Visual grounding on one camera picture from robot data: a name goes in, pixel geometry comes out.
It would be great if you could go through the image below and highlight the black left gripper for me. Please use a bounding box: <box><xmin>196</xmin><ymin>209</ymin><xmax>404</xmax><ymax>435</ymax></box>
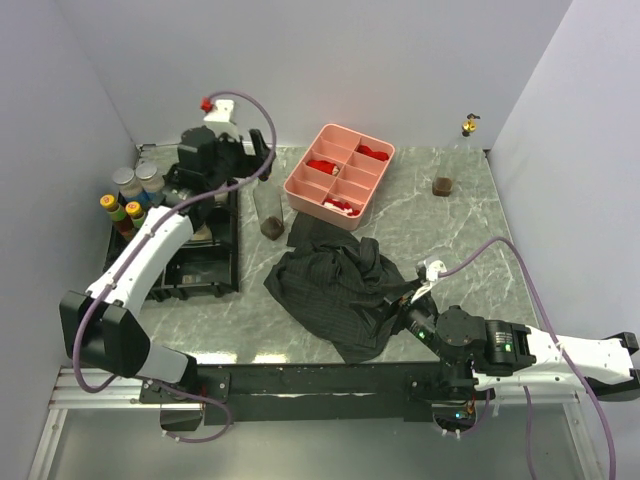
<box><xmin>205</xmin><ymin>128</ymin><xmax>274</xmax><ymax>190</ymax></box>

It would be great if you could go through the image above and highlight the tall gold spout oil bottle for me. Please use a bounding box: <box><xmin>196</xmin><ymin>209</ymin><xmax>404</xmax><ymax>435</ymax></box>
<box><xmin>253</xmin><ymin>180</ymin><xmax>285</xmax><ymax>241</ymax></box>

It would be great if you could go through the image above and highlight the blue label spice jar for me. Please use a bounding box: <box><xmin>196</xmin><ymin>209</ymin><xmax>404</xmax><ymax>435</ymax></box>
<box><xmin>135</xmin><ymin>161</ymin><xmax>165</xmax><ymax>205</ymax></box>
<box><xmin>112</xmin><ymin>167</ymin><xmax>149</xmax><ymax>209</ymax></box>

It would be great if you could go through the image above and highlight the red label sauce bottle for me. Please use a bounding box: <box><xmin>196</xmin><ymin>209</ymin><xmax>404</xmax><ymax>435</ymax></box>
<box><xmin>125</xmin><ymin>201</ymin><xmax>146</xmax><ymax>229</ymax></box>

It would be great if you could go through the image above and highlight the red yellow cap sauce bottle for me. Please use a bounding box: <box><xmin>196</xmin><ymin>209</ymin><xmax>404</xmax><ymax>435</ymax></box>
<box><xmin>100</xmin><ymin>194</ymin><xmax>136</xmax><ymax>242</ymax></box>

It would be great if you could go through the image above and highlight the tall gold spout sauce bottle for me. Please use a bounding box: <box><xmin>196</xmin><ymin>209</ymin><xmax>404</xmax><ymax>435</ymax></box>
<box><xmin>432</xmin><ymin>113</ymin><xmax>481</xmax><ymax>197</ymax></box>

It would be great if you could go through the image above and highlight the dark lid beige powder jar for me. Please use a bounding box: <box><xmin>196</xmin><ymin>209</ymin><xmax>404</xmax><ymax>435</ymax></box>
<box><xmin>191</xmin><ymin>224</ymin><xmax>212</xmax><ymax>242</ymax></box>

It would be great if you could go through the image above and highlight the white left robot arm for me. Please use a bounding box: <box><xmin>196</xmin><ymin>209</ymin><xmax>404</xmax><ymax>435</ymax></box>
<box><xmin>59</xmin><ymin>127</ymin><xmax>275</xmax><ymax>402</ymax></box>

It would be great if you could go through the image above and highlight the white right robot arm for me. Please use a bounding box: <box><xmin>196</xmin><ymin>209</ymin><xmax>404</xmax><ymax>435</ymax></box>
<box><xmin>398</xmin><ymin>294</ymin><xmax>639</xmax><ymax>402</ymax></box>

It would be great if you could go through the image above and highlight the red item middle compartment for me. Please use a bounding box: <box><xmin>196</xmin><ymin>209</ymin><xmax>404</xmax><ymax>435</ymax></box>
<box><xmin>307</xmin><ymin>159</ymin><xmax>340</xmax><ymax>176</ymax></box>

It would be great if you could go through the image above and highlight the pink divided storage box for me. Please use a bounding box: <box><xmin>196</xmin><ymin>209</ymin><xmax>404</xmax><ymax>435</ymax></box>
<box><xmin>284</xmin><ymin>124</ymin><xmax>395</xmax><ymax>231</ymax></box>

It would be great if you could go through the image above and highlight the dark striped cloth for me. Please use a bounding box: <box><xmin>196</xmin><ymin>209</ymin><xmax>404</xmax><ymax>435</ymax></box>
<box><xmin>264</xmin><ymin>213</ymin><xmax>417</xmax><ymax>364</ymax></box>

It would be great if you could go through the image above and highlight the red white item front compartment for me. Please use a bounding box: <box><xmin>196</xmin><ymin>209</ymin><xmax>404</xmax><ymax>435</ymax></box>
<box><xmin>323</xmin><ymin>198</ymin><xmax>361</xmax><ymax>217</ymax></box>

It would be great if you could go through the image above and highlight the red item back compartment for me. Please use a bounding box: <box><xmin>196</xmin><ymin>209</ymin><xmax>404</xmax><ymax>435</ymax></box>
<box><xmin>356</xmin><ymin>144</ymin><xmax>390</xmax><ymax>162</ymax></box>

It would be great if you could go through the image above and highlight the black divided organizer tray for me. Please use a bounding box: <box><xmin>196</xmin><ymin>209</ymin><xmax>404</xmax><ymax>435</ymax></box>
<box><xmin>101</xmin><ymin>166</ymin><xmax>239</xmax><ymax>308</ymax></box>

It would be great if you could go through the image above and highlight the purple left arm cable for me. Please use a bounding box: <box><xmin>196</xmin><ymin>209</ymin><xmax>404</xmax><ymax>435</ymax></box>
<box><xmin>72</xmin><ymin>90</ymin><xmax>279</xmax><ymax>444</ymax></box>

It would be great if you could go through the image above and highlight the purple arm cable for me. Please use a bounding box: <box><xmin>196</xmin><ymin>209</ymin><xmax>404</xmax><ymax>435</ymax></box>
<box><xmin>72</xmin><ymin>90</ymin><xmax>279</xmax><ymax>444</ymax></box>
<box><xmin>439</xmin><ymin>236</ymin><xmax>616</xmax><ymax>480</ymax></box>

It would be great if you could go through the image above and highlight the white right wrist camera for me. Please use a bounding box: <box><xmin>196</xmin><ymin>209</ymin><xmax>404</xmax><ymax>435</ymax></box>
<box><xmin>411</xmin><ymin>255</ymin><xmax>447</xmax><ymax>303</ymax></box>

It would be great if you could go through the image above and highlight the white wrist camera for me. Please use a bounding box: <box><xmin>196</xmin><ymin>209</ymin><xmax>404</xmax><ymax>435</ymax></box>
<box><xmin>200</xmin><ymin>97</ymin><xmax>240</xmax><ymax>141</ymax></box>
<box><xmin>411</xmin><ymin>255</ymin><xmax>447</xmax><ymax>303</ymax></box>

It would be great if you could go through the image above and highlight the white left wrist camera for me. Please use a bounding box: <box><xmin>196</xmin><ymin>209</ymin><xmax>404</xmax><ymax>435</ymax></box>
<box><xmin>200</xmin><ymin>97</ymin><xmax>240</xmax><ymax>141</ymax></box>

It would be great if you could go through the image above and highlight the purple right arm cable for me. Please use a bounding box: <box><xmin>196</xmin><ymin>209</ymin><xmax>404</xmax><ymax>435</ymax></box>
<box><xmin>439</xmin><ymin>236</ymin><xmax>616</xmax><ymax>480</ymax></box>

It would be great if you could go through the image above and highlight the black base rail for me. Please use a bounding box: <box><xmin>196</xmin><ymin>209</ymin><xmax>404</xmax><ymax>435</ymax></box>
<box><xmin>134</xmin><ymin>362</ymin><xmax>496</xmax><ymax>426</ymax></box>

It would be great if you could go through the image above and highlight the aluminium frame rail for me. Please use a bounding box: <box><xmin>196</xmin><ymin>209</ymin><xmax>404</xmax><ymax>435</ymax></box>
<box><xmin>27</xmin><ymin>364</ymin><xmax>601</xmax><ymax>480</ymax></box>

